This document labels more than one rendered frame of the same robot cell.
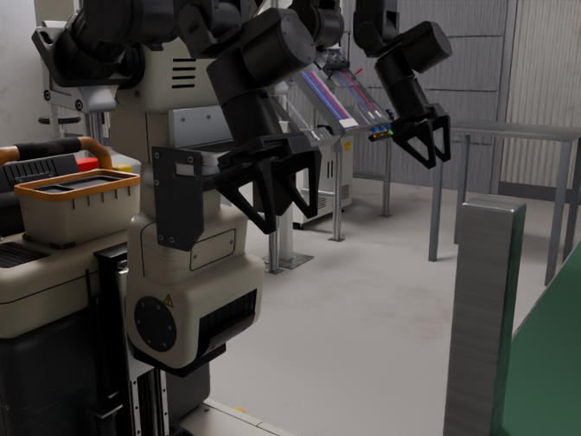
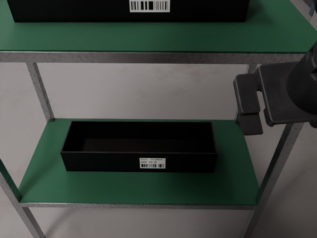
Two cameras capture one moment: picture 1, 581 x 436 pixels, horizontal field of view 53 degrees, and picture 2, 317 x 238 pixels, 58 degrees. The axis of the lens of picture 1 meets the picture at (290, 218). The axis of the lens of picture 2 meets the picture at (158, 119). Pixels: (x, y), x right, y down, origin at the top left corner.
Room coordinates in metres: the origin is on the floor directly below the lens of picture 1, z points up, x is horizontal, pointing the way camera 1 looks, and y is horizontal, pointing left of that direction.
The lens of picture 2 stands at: (0.93, 0.14, 1.25)
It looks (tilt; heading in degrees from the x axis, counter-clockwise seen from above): 42 degrees down; 236
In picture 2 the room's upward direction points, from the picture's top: straight up
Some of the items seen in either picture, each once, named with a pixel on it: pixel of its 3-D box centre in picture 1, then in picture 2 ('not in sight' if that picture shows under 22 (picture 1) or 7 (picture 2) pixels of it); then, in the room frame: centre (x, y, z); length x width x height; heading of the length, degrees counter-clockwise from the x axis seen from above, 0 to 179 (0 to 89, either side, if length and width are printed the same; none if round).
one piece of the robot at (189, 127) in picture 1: (226, 169); not in sight; (0.98, 0.11, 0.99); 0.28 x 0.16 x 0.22; 146
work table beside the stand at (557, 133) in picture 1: (505, 196); not in sight; (3.25, -1.24, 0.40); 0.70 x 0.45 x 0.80; 54
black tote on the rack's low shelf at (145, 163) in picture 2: not in sight; (140, 146); (0.56, -0.54, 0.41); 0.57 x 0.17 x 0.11; 145
